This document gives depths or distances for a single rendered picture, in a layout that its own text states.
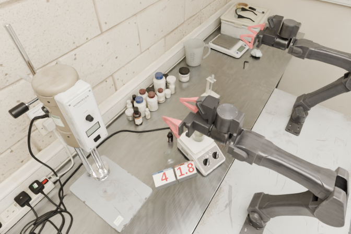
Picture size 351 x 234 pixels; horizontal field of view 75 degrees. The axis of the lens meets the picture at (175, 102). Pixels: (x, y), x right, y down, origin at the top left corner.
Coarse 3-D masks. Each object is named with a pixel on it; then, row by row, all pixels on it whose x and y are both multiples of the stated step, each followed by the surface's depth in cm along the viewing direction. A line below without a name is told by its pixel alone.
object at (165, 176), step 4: (164, 172) 98; (168, 172) 99; (172, 172) 99; (156, 176) 98; (160, 176) 98; (164, 176) 98; (168, 176) 99; (172, 176) 99; (156, 180) 97; (160, 180) 98; (164, 180) 98; (168, 180) 98; (156, 184) 97
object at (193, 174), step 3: (174, 168) 100; (195, 171) 102; (186, 174) 101; (189, 174) 101; (192, 174) 101; (195, 174) 101; (177, 177) 100; (180, 177) 100; (183, 177) 100; (186, 177) 100; (189, 177) 100; (192, 177) 100; (180, 180) 99; (183, 180) 99
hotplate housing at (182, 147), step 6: (180, 144) 105; (210, 144) 104; (186, 150) 103; (204, 150) 102; (186, 156) 106; (192, 156) 100; (198, 156) 100; (198, 162) 99; (222, 162) 104; (198, 168) 101; (204, 174) 99
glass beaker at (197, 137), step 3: (195, 132) 98; (198, 132) 97; (192, 135) 102; (195, 135) 100; (198, 135) 99; (201, 135) 99; (204, 135) 101; (192, 138) 103; (195, 138) 101; (198, 138) 100; (201, 138) 101; (204, 138) 103; (195, 141) 102; (198, 141) 102; (201, 141) 102
